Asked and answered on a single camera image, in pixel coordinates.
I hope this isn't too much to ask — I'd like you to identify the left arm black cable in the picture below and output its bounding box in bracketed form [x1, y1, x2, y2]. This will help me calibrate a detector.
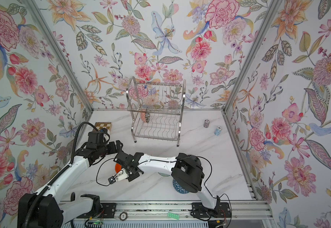
[21, 122, 98, 228]

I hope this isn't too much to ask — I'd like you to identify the wooden chessboard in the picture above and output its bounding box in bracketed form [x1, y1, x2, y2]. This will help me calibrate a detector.
[94, 122, 112, 133]

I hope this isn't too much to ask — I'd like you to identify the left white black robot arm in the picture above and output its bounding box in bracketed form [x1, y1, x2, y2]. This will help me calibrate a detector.
[17, 131, 123, 228]

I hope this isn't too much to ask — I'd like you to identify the orange plastic bowl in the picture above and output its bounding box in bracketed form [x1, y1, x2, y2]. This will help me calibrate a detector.
[115, 163, 122, 173]

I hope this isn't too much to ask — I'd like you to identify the pale green ceramic bowl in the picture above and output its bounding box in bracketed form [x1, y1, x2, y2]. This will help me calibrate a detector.
[158, 173, 171, 177]

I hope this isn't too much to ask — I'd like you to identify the round black ring knob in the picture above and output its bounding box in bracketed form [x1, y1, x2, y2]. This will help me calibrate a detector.
[119, 212, 128, 221]

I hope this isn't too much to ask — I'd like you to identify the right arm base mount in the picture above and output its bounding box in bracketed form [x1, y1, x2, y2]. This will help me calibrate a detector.
[190, 196, 232, 220]

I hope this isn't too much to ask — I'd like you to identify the chrome two-tier dish rack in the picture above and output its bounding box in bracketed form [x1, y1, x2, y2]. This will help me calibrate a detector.
[125, 77, 186, 147]

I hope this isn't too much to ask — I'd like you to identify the aluminium front rail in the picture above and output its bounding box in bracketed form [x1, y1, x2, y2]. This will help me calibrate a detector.
[59, 200, 273, 221]

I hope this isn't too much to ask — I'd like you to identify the small grey can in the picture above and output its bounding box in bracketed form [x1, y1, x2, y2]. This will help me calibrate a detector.
[203, 119, 210, 128]

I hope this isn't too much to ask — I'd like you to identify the small blue can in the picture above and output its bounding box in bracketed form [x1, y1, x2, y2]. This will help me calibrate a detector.
[214, 126, 222, 136]

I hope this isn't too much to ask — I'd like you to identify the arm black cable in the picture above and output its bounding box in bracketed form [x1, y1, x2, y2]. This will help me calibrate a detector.
[21, 122, 98, 228]
[95, 155, 233, 228]

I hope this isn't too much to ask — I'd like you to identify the blue geometric patterned bowl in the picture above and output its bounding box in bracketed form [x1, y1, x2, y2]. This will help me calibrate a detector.
[173, 179, 189, 194]

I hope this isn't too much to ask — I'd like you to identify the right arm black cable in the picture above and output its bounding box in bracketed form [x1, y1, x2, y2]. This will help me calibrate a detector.
[95, 155, 233, 228]

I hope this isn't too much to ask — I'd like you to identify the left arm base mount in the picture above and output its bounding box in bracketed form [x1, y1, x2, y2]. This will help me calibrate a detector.
[75, 194, 117, 219]

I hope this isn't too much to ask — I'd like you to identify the green connector block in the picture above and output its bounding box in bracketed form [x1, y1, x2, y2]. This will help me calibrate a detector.
[167, 212, 180, 220]

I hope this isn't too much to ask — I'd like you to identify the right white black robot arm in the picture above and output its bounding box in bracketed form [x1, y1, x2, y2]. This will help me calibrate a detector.
[108, 152, 220, 213]

